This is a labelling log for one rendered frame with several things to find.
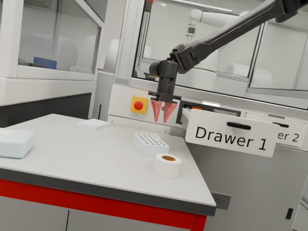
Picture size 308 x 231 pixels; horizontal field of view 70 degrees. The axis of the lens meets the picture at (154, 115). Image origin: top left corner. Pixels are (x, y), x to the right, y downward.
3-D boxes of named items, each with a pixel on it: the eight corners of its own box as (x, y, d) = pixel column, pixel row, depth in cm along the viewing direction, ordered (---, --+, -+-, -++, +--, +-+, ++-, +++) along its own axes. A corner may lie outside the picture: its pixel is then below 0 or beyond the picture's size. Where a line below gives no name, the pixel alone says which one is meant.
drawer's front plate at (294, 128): (301, 147, 105) (308, 124, 103) (241, 135, 104) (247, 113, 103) (299, 145, 106) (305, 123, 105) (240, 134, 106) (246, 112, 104)
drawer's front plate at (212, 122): (272, 157, 72) (281, 125, 71) (185, 141, 72) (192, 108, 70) (269, 156, 74) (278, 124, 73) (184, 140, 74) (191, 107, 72)
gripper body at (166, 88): (147, 96, 77) (150, 74, 76) (173, 100, 81) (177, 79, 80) (153, 97, 71) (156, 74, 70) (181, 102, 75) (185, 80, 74)
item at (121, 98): (316, 152, 107) (325, 123, 105) (107, 114, 105) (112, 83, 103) (241, 120, 201) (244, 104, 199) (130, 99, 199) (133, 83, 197)
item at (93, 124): (96, 130, 87) (96, 126, 87) (76, 125, 89) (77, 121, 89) (110, 126, 99) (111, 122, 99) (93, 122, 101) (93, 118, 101)
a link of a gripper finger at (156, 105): (146, 119, 79) (151, 93, 77) (165, 121, 81) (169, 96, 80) (152, 123, 72) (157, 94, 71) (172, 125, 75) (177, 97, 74)
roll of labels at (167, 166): (147, 170, 58) (150, 156, 57) (162, 165, 64) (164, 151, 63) (170, 181, 54) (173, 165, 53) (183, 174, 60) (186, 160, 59)
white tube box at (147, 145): (167, 157, 71) (169, 146, 70) (142, 156, 68) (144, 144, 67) (154, 145, 82) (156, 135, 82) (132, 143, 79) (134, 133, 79)
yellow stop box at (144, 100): (145, 114, 100) (148, 98, 99) (129, 111, 99) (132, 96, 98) (145, 112, 105) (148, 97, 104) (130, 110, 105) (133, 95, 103)
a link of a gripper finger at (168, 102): (148, 119, 79) (152, 93, 78) (166, 121, 81) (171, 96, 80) (154, 123, 72) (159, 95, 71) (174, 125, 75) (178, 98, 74)
